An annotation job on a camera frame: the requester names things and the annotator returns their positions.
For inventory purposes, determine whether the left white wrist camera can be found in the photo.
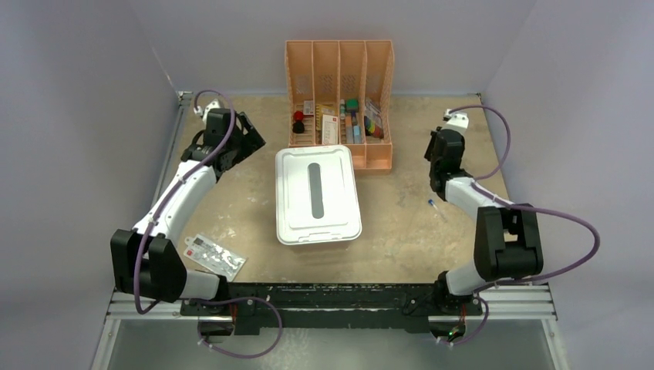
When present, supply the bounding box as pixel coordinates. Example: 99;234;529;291
194;99;223;124

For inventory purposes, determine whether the aluminium frame rail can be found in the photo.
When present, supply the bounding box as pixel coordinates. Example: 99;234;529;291
480;284;558;320

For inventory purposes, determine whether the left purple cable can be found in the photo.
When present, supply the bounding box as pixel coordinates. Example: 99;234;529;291
133;89;237;315

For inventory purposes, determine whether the colourful item packet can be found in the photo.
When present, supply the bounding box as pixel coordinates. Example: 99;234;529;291
364;98;384;139

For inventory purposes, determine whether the green cube block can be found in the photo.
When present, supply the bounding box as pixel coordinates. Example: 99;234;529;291
345;99;359;113

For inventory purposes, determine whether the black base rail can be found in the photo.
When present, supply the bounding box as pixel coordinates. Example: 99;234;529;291
180;281;484;338

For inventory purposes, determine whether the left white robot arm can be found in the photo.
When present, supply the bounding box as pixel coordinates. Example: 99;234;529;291
110;108;265;315

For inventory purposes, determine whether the white plastic bin lid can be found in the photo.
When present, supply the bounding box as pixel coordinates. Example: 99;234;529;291
275;145;362;246

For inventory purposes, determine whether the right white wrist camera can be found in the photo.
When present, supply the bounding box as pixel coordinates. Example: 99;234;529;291
442;109;470;135

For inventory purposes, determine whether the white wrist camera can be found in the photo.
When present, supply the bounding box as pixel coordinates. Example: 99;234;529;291
442;109;470;135
194;99;223;124

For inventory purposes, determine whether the plastic packet with red label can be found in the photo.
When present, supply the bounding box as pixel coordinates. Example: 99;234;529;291
184;234;247;282

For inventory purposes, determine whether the clear dropper with blue band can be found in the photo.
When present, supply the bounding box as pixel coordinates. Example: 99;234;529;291
428;199;447;222

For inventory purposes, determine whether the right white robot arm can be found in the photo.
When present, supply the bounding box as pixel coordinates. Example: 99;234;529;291
424;128;544;314

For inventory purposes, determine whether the orange plastic file organizer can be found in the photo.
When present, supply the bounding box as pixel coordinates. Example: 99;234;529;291
285;40;395;174

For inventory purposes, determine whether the red and black bottle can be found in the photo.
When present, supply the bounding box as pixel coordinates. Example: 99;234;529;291
292;110;305;134

